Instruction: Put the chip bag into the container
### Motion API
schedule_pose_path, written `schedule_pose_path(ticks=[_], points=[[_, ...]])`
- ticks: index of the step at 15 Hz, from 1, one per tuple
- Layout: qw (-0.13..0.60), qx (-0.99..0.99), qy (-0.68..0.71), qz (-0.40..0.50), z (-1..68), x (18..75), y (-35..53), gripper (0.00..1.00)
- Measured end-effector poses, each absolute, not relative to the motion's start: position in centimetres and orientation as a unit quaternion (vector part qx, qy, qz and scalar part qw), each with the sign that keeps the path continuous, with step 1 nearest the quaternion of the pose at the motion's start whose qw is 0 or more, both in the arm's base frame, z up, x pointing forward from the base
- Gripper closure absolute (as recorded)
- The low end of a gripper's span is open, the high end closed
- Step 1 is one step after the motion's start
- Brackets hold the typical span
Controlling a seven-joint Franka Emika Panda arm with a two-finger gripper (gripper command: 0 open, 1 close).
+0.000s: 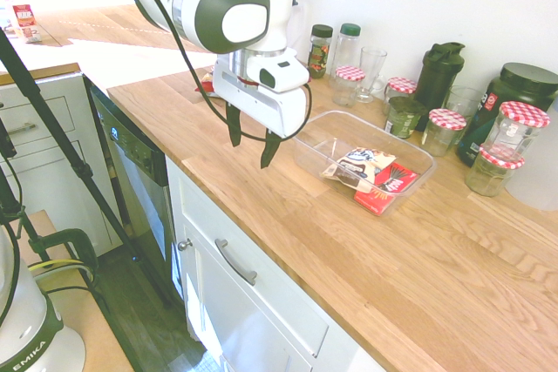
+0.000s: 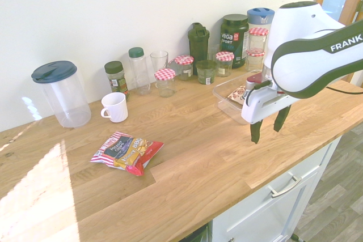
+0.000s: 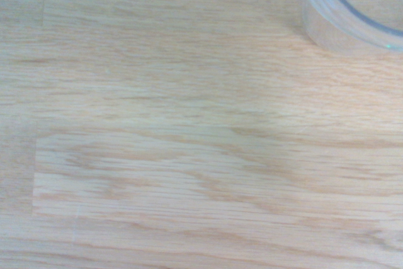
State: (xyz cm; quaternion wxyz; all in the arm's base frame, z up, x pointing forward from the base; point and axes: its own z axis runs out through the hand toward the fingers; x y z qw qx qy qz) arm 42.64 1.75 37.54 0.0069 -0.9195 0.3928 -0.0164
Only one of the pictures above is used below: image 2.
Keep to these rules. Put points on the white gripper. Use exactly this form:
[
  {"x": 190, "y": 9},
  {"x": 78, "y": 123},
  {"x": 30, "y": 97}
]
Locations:
[{"x": 259, "y": 106}]

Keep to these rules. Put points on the red striped potato chip bag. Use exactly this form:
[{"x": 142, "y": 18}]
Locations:
[{"x": 127, "y": 154}]

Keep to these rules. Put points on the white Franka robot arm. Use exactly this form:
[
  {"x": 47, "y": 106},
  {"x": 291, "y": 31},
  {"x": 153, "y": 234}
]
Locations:
[{"x": 300, "y": 60}]

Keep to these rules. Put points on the white brown snack bag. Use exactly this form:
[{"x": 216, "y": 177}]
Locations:
[{"x": 236, "y": 94}]

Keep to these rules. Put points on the clear rectangular plastic container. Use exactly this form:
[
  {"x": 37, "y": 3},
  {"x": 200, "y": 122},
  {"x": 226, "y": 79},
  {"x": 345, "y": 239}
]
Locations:
[{"x": 227, "y": 108}]

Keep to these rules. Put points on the small dark glass jar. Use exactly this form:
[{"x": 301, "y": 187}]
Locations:
[{"x": 206, "y": 72}]

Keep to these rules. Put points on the white cabinet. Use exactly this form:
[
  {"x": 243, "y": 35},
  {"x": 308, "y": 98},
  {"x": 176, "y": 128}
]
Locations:
[{"x": 283, "y": 213}]

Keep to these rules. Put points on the dark Vega protein tub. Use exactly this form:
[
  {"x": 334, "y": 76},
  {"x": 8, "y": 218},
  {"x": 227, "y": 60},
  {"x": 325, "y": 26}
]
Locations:
[{"x": 234, "y": 40}]

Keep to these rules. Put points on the dark green shaker bottle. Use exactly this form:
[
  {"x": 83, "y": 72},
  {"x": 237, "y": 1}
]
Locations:
[{"x": 198, "y": 46}]

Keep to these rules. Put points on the clear pitcher light blue lid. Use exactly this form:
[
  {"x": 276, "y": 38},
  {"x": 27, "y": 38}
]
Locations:
[{"x": 259, "y": 16}]

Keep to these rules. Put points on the clear drinking glass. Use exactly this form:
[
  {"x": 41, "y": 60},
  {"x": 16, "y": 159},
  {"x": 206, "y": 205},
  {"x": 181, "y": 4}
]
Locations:
[{"x": 159, "y": 60}]

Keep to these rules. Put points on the dark bin under counter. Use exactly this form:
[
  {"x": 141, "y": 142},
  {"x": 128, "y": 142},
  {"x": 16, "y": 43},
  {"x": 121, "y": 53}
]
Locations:
[{"x": 198, "y": 235}]

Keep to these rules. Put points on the clear bottle green cap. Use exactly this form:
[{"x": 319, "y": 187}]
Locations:
[{"x": 139, "y": 72}]

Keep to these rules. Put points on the white ceramic mug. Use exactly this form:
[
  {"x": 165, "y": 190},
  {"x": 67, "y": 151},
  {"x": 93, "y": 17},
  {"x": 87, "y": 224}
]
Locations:
[{"x": 116, "y": 108}]

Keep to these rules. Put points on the spice jar dark lid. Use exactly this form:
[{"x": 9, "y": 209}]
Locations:
[{"x": 117, "y": 80}]

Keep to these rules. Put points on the clear pitcher dark blue lid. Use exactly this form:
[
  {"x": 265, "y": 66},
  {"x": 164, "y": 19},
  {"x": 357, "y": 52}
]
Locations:
[{"x": 66, "y": 97}]

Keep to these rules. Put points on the red grey wrist camera mount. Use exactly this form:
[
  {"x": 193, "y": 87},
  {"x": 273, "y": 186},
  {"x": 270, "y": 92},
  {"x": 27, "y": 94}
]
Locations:
[{"x": 256, "y": 77}]

